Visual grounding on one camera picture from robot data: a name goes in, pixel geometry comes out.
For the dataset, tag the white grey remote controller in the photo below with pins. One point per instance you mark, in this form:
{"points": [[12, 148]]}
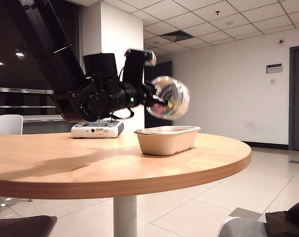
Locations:
{"points": [[97, 129]]}

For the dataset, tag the steel railing flat bar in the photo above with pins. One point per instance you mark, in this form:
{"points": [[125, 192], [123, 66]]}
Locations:
{"points": [[41, 119]]}

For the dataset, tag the beige rectangular pulp container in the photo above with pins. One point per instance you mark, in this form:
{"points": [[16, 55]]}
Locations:
{"points": [[164, 144]]}

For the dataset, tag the grey chair back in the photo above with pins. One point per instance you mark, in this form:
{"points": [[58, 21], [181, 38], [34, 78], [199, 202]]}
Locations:
{"points": [[240, 228]]}

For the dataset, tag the grey floor cover plate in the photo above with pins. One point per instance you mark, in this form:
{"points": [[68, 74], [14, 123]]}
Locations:
{"points": [[247, 213]]}

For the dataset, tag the steel railing thick bar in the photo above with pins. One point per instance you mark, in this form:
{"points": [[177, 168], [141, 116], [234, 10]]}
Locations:
{"points": [[21, 90]]}

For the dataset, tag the dark ceiling air vent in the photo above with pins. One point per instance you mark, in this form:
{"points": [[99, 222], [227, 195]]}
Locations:
{"points": [[175, 35]]}

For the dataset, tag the steel railing thin bar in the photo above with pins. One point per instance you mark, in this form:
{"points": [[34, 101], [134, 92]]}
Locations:
{"points": [[21, 106]]}

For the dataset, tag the dark brown cushion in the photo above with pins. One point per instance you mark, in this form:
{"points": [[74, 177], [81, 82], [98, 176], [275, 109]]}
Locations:
{"points": [[290, 222]]}

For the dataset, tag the white plastic chair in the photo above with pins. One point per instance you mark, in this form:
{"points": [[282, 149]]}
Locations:
{"points": [[7, 124]]}

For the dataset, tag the white wall switch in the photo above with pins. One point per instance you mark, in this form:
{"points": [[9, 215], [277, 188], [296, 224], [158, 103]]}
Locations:
{"points": [[272, 81]]}

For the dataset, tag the red fire alarm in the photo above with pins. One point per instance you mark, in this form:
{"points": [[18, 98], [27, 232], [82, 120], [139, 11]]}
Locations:
{"points": [[281, 41]]}

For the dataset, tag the dark brown seat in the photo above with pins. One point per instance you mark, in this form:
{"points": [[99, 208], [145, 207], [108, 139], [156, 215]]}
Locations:
{"points": [[18, 226]]}

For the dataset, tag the clear plastic jar with label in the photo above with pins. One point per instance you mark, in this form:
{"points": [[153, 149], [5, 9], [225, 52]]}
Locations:
{"points": [[174, 98]]}

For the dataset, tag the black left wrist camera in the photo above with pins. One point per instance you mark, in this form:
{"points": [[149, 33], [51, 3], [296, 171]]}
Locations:
{"points": [[134, 66]]}

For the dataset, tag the ceiling sprinkler head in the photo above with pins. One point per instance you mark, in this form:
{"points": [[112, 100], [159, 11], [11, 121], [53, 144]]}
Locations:
{"points": [[217, 12]]}

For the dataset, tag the white table pedestal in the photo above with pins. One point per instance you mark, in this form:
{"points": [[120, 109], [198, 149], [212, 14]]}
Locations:
{"points": [[124, 217]]}

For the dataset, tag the black wall baseboard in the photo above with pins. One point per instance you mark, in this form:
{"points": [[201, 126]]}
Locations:
{"points": [[265, 145]]}

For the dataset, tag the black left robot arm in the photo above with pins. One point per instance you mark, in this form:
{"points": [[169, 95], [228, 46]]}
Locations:
{"points": [[65, 61]]}

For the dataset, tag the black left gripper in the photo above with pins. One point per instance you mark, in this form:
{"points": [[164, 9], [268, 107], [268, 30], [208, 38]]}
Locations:
{"points": [[133, 96]]}

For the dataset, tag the floor vent grille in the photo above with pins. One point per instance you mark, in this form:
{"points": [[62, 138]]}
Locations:
{"points": [[297, 162]]}

